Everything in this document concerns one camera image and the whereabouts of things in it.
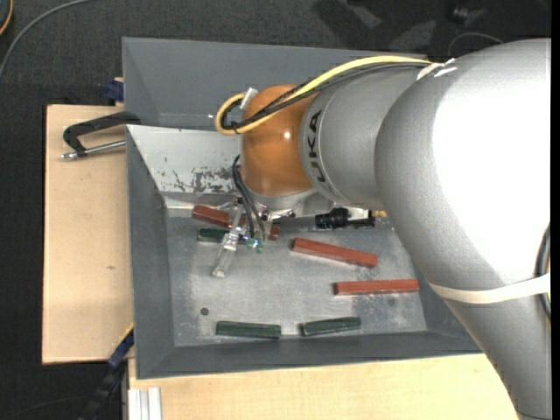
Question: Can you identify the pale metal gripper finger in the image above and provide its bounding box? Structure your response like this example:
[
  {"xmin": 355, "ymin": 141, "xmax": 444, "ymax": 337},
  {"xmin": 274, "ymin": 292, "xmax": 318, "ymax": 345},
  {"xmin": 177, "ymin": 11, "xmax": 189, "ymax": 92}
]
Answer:
[
  {"xmin": 220, "ymin": 228, "xmax": 245, "ymax": 278},
  {"xmin": 212, "ymin": 234, "xmax": 234, "ymax": 278}
]

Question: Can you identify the dark green flat block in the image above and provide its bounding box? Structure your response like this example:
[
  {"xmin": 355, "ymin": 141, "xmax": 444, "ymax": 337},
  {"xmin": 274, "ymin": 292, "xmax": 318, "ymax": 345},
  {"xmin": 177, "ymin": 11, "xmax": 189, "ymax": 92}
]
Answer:
[
  {"xmin": 214, "ymin": 319, "xmax": 283, "ymax": 340},
  {"xmin": 196, "ymin": 227, "xmax": 247, "ymax": 245},
  {"xmin": 299, "ymin": 316, "xmax": 363, "ymax": 338}
]

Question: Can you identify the red-brown flat block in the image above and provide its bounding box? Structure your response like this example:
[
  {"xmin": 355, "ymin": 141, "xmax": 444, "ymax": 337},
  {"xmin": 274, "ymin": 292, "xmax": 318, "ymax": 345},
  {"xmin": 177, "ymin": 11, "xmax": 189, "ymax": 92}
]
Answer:
[
  {"xmin": 192, "ymin": 204, "xmax": 281, "ymax": 242},
  {"xmin": 290, "ymin": 236, "xmax": 379, "ymax": 270},
  {"xmin": 332, "ymin": 278, "xmax": 421, "ymax": 298}
]

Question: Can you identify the grey metal bin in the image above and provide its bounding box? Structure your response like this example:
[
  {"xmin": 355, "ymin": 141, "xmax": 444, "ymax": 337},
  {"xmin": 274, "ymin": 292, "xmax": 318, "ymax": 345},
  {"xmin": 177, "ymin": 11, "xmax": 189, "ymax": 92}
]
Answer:
[{"xmin": 121, "ymin": 36, "xmax": 483, "ymax": 381}]

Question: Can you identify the pale flat board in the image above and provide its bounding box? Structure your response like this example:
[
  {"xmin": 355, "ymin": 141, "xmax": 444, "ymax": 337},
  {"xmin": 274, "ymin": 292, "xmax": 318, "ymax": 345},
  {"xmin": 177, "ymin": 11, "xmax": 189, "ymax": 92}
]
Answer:
[{"xmin": 41, "ymin": 103, "xmax": 135, "ymax": 365}]

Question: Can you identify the black cylinder on white bracket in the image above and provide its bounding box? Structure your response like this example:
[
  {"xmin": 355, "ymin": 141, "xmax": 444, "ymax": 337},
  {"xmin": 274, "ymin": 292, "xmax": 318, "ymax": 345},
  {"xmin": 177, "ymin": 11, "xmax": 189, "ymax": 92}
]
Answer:
[{"xmin": 314, "ymin": 206, "xmax": 378, "ymax": 231}]

